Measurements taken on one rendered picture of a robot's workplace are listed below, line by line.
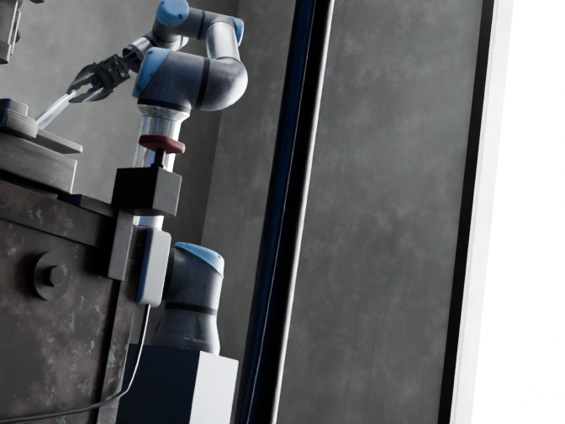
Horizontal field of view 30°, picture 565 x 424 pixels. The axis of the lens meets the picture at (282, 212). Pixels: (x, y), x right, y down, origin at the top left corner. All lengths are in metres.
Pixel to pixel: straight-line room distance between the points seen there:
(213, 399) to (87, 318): 0.58
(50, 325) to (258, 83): 5.98
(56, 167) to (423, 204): 4.96
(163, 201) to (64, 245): 0.17
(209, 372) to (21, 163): 0.74
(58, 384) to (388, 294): 4.94
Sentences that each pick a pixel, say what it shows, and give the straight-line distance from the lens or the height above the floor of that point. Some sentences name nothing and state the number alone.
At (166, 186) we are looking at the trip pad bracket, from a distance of 1.73.
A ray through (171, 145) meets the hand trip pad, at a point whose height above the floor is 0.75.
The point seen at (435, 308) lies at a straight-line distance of 6.38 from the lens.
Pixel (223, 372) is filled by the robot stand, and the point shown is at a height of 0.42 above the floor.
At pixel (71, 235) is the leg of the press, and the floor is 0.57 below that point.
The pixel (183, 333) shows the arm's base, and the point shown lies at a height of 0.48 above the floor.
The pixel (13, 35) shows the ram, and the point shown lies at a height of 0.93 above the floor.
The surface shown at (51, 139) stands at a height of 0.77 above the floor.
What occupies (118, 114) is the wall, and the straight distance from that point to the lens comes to 6.91.
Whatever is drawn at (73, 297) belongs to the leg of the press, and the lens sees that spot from 1.73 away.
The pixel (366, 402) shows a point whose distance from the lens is 6.52.
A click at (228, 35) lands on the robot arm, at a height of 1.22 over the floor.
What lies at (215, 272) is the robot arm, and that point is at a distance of 2.29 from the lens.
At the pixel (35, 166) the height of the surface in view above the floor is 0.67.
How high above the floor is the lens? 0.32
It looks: 12 degrees up
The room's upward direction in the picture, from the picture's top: 8 degrees clockwise
